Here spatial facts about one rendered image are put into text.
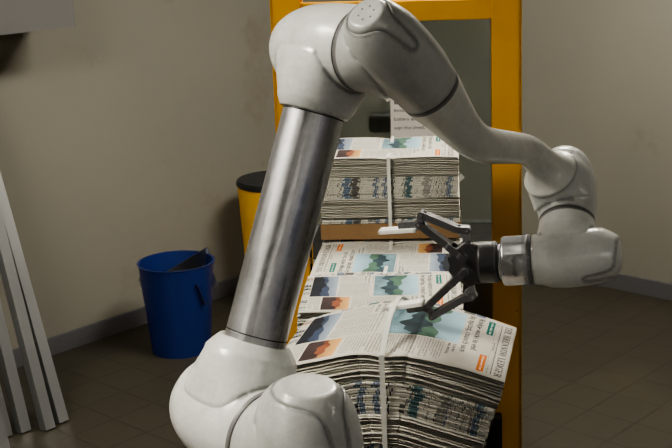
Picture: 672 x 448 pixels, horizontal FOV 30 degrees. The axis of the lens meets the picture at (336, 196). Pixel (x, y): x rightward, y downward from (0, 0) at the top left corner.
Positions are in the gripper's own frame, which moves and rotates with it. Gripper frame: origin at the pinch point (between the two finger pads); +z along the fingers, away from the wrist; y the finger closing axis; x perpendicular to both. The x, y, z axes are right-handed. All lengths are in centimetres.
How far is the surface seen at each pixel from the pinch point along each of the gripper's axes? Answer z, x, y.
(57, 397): 181, 206, 101
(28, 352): 187, 200, 81
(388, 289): 13, 59, 21
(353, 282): 23, 63, 20
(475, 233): 12, 205, 45
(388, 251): 20, 93, 21
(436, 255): 7, 90, 22
